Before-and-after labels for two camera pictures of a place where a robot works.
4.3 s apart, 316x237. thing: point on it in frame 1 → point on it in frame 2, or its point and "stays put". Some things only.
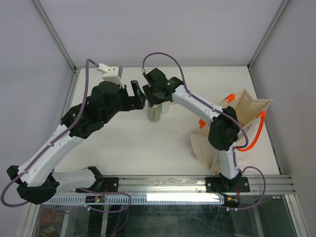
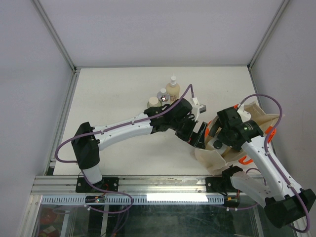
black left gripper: x=138 y=100 → x=195 y=140
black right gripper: x=147 y=89 → x=222 y=138
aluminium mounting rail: x=195 y=184 stays put
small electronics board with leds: x=95 y=199 stays put
